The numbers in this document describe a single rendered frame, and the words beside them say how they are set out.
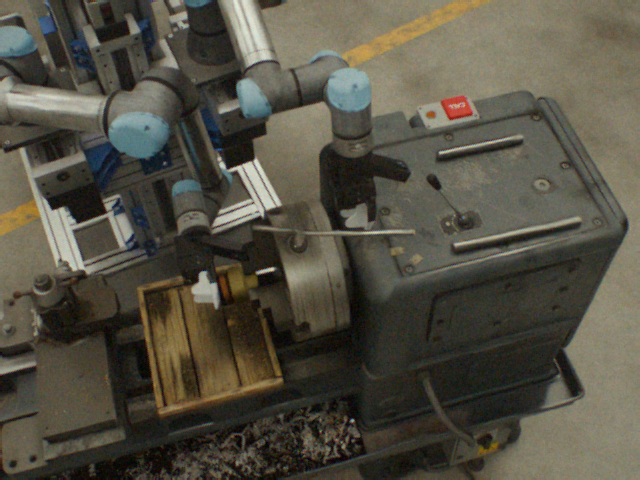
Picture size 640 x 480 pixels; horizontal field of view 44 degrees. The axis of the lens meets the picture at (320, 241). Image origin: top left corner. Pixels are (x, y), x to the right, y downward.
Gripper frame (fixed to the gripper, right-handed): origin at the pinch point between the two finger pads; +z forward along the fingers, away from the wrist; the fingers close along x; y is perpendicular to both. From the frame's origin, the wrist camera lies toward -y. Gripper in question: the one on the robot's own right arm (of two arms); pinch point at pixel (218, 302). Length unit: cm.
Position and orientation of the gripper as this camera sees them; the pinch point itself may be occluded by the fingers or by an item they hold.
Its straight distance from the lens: 183.6
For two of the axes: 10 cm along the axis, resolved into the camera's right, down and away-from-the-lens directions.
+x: -0.3, -5.6, -8.3
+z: 2.5, 8.0, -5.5
